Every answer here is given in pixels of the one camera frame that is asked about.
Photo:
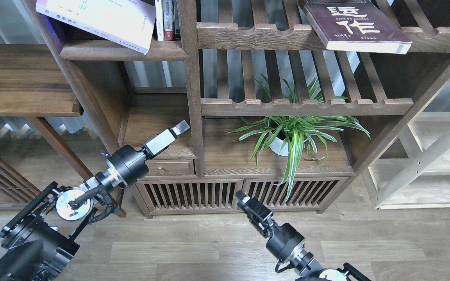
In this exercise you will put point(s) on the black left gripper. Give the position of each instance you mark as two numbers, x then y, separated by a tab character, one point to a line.
161	141

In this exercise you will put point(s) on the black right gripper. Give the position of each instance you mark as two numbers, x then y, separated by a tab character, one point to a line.
259	215

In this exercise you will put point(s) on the pale lavender paperback book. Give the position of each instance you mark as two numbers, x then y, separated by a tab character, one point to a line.
126	22

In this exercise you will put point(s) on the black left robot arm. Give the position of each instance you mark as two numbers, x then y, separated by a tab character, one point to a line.
40	240

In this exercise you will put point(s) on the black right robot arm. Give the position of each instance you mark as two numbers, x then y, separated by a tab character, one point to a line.
288	245

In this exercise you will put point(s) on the light wooden shelf unit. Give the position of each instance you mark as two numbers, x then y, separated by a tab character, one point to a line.
422	178

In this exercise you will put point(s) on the brass drawer knob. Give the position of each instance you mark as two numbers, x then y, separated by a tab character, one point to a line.
161	169

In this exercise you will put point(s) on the white plant pot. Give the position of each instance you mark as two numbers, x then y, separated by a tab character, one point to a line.
277	145

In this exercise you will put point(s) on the green spider plant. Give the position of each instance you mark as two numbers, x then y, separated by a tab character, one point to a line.
298	134

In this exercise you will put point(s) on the dark wooden bookshelf cabinet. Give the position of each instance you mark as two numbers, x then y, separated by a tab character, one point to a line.
249	58

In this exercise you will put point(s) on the dark upright book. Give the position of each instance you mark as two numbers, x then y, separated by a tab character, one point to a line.
176	26

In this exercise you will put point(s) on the red white upright book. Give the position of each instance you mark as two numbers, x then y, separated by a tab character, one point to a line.
168	20

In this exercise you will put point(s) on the dark wooden side table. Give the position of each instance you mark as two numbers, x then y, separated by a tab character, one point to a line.
33	86

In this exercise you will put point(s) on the dark maroon large book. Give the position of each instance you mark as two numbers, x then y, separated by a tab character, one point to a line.
354	25

